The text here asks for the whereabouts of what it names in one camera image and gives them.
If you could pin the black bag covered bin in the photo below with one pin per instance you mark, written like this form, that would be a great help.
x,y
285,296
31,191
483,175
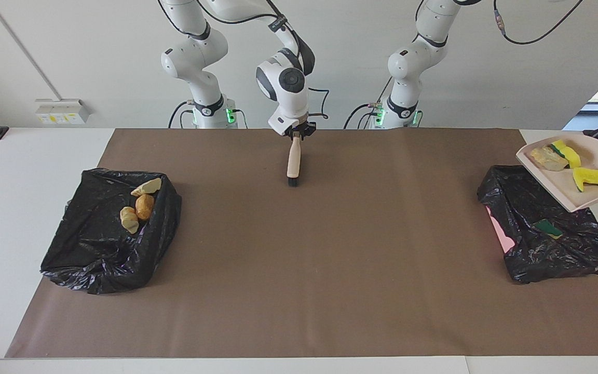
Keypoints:
x,y
96,249

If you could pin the pink plastic dustpan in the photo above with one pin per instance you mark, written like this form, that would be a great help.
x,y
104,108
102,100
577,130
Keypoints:
x,y
563,187

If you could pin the pink plastic bin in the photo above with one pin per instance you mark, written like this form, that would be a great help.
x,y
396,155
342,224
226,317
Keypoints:
x,y
501,234

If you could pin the tan worn sponge piece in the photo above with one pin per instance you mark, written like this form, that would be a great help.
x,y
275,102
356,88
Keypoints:
x,y
548,158

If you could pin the notched yellow sponge piece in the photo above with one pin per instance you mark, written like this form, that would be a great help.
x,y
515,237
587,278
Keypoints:
x,y
592,178

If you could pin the green and yellow sponge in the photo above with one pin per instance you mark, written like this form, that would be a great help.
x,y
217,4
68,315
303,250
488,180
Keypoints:
x,y
548,227

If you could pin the yellow sponge green backed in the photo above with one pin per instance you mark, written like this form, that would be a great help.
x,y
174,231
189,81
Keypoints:
x,y
568,153

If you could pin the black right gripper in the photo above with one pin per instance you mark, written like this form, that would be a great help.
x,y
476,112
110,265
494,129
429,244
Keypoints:
x,y
303,129

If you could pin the brown paper table mat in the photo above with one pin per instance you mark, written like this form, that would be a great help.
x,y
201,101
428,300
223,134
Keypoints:
x,y
356,285

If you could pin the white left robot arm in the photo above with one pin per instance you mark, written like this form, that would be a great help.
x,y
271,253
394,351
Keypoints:
x,y
413,57

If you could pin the white wall outlet box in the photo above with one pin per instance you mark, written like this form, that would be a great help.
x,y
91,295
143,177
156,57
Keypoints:
x,y
63,110

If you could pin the striped croissant bread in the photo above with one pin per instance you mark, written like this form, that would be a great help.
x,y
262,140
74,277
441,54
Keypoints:
x,y
129,219

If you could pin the sliced bread piece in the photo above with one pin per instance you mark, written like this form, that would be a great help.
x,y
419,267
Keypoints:
x,y
147,186

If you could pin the right black bag bin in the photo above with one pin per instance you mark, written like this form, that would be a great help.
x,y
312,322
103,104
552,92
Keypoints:
x,y
527,208

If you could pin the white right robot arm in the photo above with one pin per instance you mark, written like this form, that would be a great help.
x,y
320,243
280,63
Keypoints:
x,y
291,98

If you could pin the brown bread roll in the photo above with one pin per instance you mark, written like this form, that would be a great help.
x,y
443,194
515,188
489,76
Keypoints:
x,y
145,206

